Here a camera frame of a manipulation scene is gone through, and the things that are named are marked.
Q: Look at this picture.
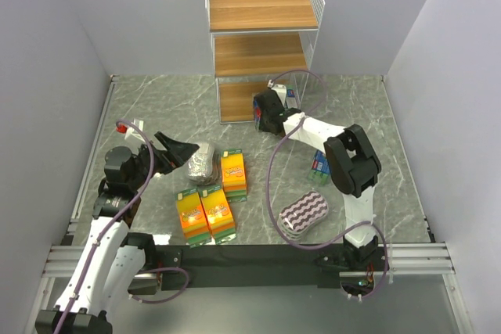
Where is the blue green sponge pack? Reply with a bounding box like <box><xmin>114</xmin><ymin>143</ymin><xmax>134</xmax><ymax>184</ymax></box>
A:
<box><xmin>284</xmin><ymin>86</ymin><xmax>301</xmax><ymax>109</ymax></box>
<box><xmin>253</xmin><ymin>98</ymin><xmax>261</xmax><ymax>131</ymax></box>

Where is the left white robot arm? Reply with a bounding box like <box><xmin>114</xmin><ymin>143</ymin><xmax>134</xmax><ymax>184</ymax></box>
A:
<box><xmin>34</xmin><ymin>132</ymin><xmax>199</xmax><ymax>333</ymax></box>

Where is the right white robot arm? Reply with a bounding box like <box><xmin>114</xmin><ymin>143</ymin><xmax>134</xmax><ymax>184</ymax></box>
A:
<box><xmin>253</xmin><ymin>88</ymin><xmax>383</xmax><ymax>268</ymax></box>

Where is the silver mesh scrubber pack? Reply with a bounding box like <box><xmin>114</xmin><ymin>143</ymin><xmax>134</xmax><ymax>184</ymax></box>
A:
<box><xmin>187</xmin><ymin>142</ymin><xmax>219</xmax><ymax>185</ymax></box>

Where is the orange sponge pack upper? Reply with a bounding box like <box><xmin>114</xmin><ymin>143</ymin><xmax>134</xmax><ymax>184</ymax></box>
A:
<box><xmin>221</xmin><ymin>149</ymin><xmax>247</xmax><ymax>203</ymax></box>

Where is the orange sponge pack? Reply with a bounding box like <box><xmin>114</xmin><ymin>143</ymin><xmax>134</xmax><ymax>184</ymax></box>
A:
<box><xmin>221</xmin><ymin>149</ymin><xmax>247</xmax><ymax>203</ymax></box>
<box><xmin>199</xmin><ymin>185</ymin><xmax>236</xmax><ymax>244</ymax></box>
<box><xmin>175</xmin><ymin>188</ymin><xmax>212</xmax><ymax>247</ymax></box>

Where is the orange sponge pack right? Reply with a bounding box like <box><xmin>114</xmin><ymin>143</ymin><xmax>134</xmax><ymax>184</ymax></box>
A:
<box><xmin>199</xmin><ymin>185</ymin><xmax>236</xmax><ymax>244</ymax></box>

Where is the orange sponge pack left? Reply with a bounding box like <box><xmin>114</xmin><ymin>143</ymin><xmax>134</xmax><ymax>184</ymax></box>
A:
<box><xmin>175</xmin><ymin>188</ymin><xmax>212</xmax><ymax>247</ymax></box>

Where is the green sponge pack right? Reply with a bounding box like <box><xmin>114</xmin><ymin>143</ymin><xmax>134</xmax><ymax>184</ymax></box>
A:
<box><xmin>308</xmin><ymin>150</ymin><xmax>330</xmax><ymax>185</ymax></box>

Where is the purple wavy sponge pack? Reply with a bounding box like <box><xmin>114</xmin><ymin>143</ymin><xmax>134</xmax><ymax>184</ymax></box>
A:
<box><xmin>277</xmin><ymin>191</ymin><xmax>330</xmax><ymax>241</ymax></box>

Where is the black front base bar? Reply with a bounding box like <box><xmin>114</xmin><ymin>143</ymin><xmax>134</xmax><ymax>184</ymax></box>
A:
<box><xmin>157</xmin><ymin>244</ymin><xmax>384</xmax><ymax>289</ymax></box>

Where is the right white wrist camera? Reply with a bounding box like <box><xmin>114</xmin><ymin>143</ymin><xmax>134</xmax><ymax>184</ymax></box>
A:
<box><xmin>268</xmin><ymin>80</ymin><xmax>287</xmax><ymax>108</ymax></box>

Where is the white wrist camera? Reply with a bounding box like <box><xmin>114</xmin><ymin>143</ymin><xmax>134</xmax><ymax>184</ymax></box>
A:
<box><xmin>268</xmin><ymin>80</ymin><xmax>287</xmax><ymax>108</ymax></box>
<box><xmin>116</xmin><ymin>118</ymin><xmax>144</xmax><ymax>149</ymax></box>

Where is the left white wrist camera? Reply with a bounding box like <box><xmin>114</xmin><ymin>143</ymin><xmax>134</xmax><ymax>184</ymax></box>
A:
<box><xmin>116</xmin><ymin>118</ymin><xmax>144</xmax><ymax>149</ymax></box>

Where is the white wire wooden shelf rack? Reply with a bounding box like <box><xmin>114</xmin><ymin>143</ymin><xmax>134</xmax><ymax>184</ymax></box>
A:
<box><xmin>205</xmin><ymin>0</ymin><xmax>326</xmax><ymax>124</ymax></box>

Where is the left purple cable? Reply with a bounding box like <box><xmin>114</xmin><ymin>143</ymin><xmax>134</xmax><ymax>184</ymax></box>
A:
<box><xmin>50</xmin><ymin>118</ymin><xmax>191</xmax><ymax>334</ymax></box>

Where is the aluminium frame rail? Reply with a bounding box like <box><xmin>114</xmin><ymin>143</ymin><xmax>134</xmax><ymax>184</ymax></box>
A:
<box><xmin>43</xmin><ymin>74</ymin><xmax>470</xmax><ymax>334</ymax></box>

